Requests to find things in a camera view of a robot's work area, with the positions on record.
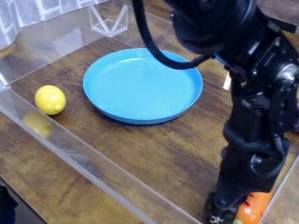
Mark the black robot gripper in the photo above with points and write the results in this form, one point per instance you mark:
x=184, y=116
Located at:
x=248, y=170

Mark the orange toy carrot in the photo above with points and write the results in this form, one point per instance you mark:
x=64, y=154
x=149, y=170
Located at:
x=252, y=209

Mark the blue plastic plate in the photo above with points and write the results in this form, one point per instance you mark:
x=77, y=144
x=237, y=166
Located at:
x=135, y=90

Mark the yellow toy lemon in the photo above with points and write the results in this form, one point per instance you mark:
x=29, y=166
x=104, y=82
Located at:
x=49, y=100

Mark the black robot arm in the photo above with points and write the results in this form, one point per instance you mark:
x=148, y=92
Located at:
x=231, y=31

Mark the clear acrylic barrier wall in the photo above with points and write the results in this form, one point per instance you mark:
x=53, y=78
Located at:
x=148, y=205

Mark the clear acrylic triangular bracket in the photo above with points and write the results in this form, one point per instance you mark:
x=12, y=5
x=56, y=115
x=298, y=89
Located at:
x=105, y=26

